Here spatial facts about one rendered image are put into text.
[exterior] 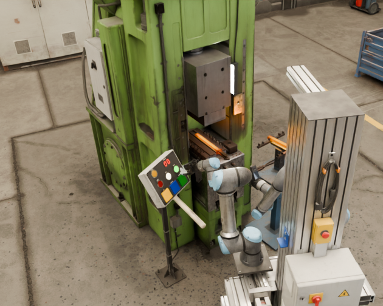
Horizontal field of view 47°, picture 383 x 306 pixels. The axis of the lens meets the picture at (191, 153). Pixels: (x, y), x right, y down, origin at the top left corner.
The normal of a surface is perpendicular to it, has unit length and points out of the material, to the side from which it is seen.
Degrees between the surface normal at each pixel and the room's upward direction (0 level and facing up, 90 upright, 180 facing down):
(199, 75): 90
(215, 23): 90
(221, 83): 90
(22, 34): 90
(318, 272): 0
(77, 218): 0
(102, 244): 0
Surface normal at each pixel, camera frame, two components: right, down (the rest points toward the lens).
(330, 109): -0.05, -0.83
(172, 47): 0.55, 0.44
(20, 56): 0.34, 0.51
